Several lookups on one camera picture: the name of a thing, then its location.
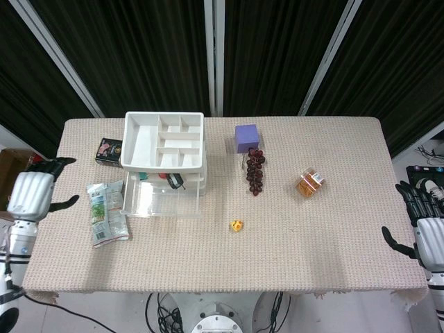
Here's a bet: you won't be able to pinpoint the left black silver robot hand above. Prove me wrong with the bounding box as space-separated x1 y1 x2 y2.
6 156 81 223

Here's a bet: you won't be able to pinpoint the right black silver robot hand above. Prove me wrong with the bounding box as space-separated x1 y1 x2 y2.
381 180 444 270

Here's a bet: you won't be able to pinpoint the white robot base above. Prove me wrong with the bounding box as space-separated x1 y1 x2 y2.
169 292 268 333

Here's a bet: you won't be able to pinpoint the white plastic drawer cabinet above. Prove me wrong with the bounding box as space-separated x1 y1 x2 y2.
120 110 209 199

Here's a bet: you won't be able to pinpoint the cardboard box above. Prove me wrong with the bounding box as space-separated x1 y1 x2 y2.
0 148 46 221

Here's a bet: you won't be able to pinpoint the black snack box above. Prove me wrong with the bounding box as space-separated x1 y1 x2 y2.
94 137 124 169

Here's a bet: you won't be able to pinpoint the black curtain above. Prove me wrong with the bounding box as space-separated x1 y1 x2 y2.
223 0 348 118
0 0 97 159
29 0 213 119
306 0 444 160

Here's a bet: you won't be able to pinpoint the orange wrapped snack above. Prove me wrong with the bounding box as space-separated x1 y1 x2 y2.
295 168 326 200

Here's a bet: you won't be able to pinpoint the small black item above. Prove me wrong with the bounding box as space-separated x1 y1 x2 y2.
166 173 186 191

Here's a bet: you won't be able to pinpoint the dark red grape bunch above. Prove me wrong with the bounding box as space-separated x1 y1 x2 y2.
240 146 266 198

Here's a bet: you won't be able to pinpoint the beige woven tablecloth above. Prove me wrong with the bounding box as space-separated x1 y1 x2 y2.
21 117 429 307

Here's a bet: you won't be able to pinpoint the purple cube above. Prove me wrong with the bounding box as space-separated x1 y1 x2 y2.
234 123 262 155

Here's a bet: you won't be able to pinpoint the thin floor cables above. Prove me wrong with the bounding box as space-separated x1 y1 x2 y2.
415 144 444 166

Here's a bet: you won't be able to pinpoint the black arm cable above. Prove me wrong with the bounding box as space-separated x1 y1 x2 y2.
19 288 118 333

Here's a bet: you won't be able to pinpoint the white frame post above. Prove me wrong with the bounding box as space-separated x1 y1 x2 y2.
8 0 105 119
297 0 369 118
203 0 227 118

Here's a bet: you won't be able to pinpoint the black base cable bundle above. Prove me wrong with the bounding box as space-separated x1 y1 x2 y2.
144 293 184 333
255 292 291 333

